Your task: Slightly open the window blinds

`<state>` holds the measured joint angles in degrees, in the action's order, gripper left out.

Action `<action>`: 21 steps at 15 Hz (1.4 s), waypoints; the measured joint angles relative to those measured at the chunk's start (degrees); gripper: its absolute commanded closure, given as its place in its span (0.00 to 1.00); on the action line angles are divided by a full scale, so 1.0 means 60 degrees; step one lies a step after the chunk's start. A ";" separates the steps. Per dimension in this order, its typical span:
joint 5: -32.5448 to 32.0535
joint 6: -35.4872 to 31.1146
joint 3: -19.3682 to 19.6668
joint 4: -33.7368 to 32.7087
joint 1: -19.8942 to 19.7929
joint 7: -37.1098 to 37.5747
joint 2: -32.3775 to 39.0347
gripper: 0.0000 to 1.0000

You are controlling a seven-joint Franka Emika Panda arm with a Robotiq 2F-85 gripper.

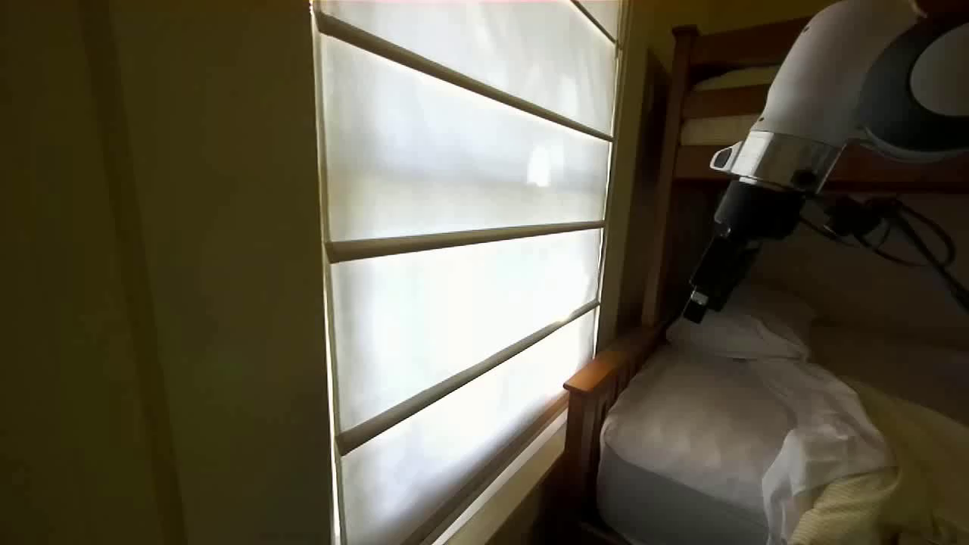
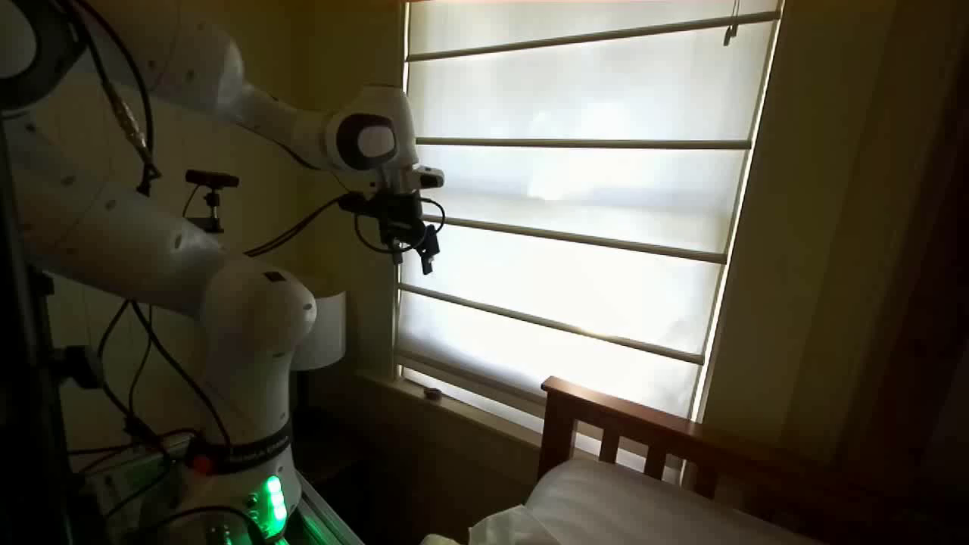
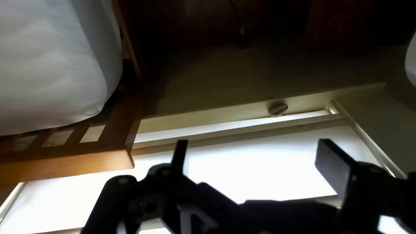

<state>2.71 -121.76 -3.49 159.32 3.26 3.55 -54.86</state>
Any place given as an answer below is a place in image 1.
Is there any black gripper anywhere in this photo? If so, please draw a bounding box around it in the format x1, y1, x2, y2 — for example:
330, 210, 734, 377
680, 180, 812, 326

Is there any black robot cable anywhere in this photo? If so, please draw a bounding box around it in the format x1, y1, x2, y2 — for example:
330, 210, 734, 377
801, 190, 969, 312

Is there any wooden bunk bed frame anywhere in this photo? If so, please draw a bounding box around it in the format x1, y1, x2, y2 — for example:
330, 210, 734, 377
549, 18, 969, 545

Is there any pale yellow blanket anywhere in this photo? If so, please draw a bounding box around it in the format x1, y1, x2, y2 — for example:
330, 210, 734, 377
783, 379, 969, 545

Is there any white pillow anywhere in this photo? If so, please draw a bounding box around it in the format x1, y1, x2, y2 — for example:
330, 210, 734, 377
663, 281, 825, 367

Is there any white roman window blind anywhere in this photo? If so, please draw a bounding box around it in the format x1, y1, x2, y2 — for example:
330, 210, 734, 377
313, 0, 623, 545

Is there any white sheeted mattress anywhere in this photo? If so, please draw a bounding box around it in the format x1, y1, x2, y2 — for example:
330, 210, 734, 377
594, 342, 896, 545

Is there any cream window frame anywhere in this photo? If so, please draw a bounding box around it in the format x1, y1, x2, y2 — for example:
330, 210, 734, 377
304, 0, 655, 545

